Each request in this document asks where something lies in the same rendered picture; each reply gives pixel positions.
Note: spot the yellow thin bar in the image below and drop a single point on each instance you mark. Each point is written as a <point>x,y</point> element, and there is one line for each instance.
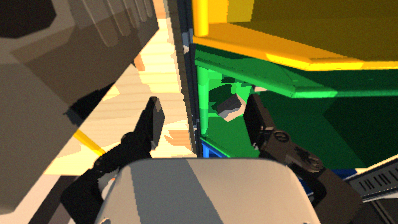
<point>89,143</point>

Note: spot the green bin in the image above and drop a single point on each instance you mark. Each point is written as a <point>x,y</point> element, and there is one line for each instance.
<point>338,115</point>

